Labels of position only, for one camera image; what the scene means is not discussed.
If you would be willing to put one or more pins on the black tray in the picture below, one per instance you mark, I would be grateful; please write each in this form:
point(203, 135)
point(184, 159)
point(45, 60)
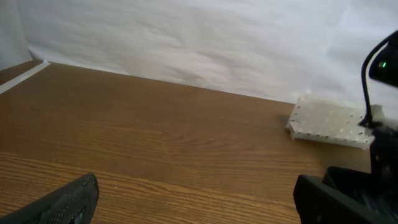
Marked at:
point(345, 183)

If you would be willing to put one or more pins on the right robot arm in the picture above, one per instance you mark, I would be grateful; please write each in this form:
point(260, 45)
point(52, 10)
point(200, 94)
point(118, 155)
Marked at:
point(388, 71)

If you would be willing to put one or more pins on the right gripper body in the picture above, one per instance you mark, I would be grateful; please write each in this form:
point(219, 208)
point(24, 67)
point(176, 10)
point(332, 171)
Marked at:
point(385, 152)

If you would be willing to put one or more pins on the white test tube rack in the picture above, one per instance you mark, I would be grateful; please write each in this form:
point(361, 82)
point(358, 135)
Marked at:
point(326, 124)

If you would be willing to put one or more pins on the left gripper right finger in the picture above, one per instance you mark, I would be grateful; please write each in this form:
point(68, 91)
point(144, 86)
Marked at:
point(323, 205)

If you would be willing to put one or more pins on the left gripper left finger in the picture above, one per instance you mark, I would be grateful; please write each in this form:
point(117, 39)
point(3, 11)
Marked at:
point(62, 205)

